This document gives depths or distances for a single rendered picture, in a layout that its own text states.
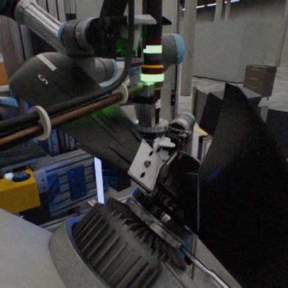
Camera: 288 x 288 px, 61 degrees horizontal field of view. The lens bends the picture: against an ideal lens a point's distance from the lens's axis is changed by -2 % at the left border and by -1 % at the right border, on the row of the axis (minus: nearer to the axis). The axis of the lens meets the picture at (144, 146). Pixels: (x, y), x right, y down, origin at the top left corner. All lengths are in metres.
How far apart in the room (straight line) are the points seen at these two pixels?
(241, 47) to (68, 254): 10.05
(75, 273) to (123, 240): 0.08
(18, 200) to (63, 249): 0.44
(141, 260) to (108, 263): 0.05
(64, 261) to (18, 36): 1.04
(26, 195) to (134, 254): 0.50
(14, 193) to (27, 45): 0.71
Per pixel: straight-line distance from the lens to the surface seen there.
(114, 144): 0.42
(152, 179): 0.47
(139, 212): 0.45
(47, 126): 0.25
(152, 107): 0.48
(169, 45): 0.98
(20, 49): 1.28
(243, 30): 10.28
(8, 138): 0.23
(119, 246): 0.43
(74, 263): 0.42
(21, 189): 0.84
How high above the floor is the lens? 1.46
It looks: 23 degrees down
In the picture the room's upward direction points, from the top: straight up
